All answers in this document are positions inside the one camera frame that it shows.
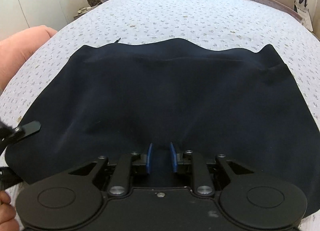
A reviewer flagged bed with dotted lilac sheet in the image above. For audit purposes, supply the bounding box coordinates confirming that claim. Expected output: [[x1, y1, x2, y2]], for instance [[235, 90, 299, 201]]
[[0, 0, 320, 231]]

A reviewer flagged folded pink duvet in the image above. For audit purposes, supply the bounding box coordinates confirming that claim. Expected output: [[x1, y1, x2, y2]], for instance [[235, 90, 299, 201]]
[[0, 26, 58, 92]]

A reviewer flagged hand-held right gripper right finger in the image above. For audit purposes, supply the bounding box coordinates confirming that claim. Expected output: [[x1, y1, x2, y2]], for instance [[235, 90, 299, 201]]
[[170, 142, 255, 196]]

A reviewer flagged person's left hand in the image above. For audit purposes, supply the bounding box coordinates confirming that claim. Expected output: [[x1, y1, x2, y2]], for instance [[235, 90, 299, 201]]
[[0, 190, 21, 231]]

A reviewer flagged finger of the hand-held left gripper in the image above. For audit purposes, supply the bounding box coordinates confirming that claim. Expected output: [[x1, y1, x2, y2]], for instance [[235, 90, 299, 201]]
[[0, 120, 42, 148], [0, 167, 23, 189]]

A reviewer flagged white paper shopping bag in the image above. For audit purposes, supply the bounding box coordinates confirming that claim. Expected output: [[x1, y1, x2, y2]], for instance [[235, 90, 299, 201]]
[[294, 0, 314, 32]]

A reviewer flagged dark navy striped hoodie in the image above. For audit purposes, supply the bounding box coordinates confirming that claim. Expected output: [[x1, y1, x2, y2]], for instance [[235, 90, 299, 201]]
[[5, 38, 320, 219]]

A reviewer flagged grey nightstand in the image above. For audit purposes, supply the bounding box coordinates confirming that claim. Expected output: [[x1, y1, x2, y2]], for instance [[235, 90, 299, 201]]
[[73, 2, 102, 21]]

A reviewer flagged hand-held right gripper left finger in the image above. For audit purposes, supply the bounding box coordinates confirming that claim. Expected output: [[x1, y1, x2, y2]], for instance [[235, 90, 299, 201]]
[[67, 142, 154, 196]]

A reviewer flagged white wardrobe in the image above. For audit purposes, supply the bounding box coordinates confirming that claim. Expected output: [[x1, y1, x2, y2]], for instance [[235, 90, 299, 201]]
[[0, 0, 113, 42]]

